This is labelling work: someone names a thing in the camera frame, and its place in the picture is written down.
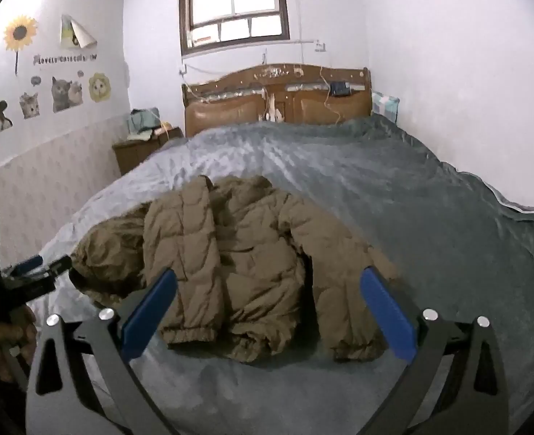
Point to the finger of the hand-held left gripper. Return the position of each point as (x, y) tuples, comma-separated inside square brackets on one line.
[(61, 263), (29, 263)]

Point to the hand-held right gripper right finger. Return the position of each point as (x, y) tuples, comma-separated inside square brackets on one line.
[(387, 312)]

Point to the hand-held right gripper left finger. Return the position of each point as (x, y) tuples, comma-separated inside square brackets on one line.
[(151, 312)]

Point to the brown puffer jacket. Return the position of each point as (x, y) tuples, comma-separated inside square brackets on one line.
[(249, 258)]

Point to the pile of green clothes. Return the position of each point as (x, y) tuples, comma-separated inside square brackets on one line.
[(144, 120)]

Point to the wooden nightstand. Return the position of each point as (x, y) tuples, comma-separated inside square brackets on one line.
[(133, 154)]

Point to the grey plush blanket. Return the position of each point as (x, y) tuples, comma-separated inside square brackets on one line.
[(339, 181)]

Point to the white bed sheet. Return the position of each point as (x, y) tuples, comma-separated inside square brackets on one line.
[(527, 208)]

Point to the yellow flower cat sticker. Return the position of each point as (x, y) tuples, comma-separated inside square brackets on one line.
[(99, 87)]

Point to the checkered pillow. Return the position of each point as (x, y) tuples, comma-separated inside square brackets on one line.
[(384, 106)]

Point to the wooden bed headboard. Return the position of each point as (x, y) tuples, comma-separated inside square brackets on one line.
[(230, 113)]

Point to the brown framed window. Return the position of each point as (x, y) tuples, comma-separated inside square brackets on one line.
[(235, 0)]

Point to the small kitten wall sticker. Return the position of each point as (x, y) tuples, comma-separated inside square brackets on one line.
[(29, 105)]

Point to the grey cats wall sticker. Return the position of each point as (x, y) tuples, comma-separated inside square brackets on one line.
[(65, 95)]

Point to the lettering wall sticker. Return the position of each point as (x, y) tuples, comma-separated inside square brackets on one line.
[(63, 59)]

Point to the sunflower wall sticker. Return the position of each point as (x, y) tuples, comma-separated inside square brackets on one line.
[(20, 31)]

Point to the curled wall poster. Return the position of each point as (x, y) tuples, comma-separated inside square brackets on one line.
[(74, 34)]

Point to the white wall socket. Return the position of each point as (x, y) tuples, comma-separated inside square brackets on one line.
[(321, 46)]

